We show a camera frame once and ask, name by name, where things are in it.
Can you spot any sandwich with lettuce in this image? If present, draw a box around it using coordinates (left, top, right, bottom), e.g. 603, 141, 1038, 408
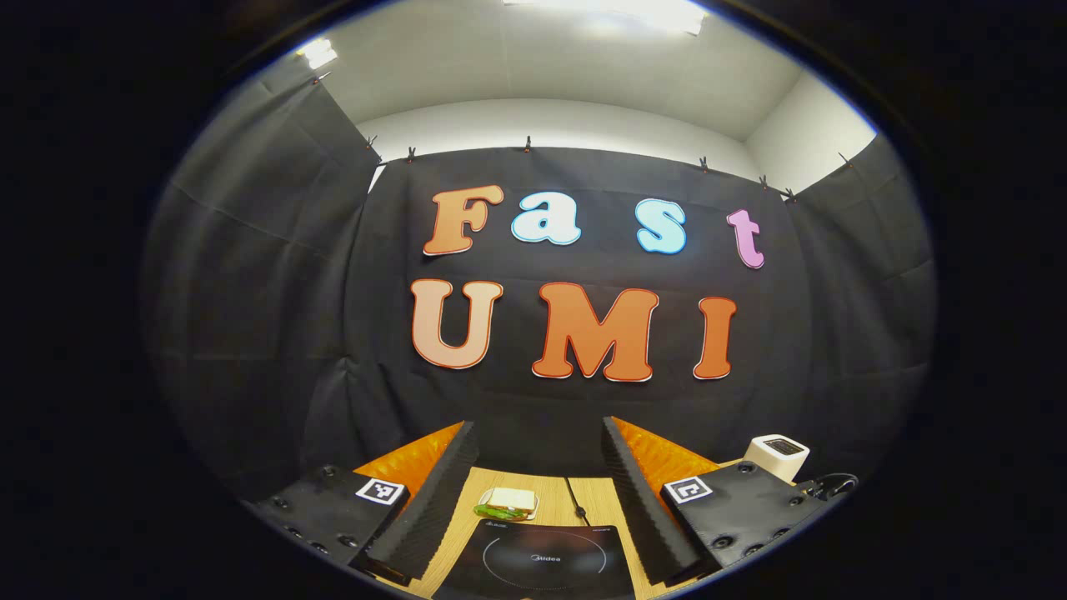
475, 487, 539, 519

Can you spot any black cable loop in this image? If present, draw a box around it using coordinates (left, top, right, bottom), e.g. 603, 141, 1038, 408
799, 472, 859, 502

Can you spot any black cooktop cable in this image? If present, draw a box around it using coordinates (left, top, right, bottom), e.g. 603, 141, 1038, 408
565, 477, 591, 528

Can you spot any black induction cooktop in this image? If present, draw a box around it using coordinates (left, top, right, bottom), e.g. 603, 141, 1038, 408
432, 525, 641, 600

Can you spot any white toaster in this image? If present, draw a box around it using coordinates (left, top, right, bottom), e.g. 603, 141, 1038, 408
742, 434, 811, 484

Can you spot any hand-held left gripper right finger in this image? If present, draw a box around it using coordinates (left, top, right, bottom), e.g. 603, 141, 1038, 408
602, 415, 826, 587

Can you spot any row of black cloth clips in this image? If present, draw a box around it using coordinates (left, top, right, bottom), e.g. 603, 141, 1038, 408
313, 71, 855, 205

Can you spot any ceiling light panel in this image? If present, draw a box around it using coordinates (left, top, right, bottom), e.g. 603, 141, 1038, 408
296, 37, 339, 70
503, 0, 709, 36

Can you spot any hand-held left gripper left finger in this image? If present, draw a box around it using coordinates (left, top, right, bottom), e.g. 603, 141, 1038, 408
242, 421, 480, 587

